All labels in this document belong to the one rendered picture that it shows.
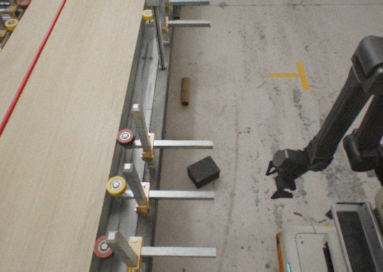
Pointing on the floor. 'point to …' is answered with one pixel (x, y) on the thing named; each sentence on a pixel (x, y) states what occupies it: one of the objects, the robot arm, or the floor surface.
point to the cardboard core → (185, 92)
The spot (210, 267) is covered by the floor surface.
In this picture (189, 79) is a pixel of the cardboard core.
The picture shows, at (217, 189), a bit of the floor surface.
